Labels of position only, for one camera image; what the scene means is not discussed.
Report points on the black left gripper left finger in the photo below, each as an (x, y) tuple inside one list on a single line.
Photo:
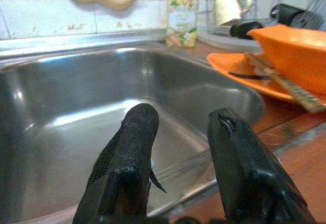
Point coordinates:
[(127, 157)]

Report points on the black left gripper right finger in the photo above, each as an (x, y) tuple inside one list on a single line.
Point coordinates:
[(242, 163)]

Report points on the orange bowl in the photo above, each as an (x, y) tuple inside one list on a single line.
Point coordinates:
[(293, 56)]

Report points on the stainless steel sink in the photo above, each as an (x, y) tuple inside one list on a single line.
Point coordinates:
[(63, 94)]

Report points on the orange plate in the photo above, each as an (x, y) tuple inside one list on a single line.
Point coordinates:
[(229, 63)]

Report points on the grey dish rack drain tray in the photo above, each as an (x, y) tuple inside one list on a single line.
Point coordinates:
[(229, 43)]

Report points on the black round knob utensil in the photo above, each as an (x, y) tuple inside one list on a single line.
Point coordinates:
[(244, 29)]

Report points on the clear soap dispenser bottle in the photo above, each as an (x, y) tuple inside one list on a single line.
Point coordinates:
[(181, 17)]

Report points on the white mug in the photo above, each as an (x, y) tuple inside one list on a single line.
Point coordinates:
[(226, 10)]

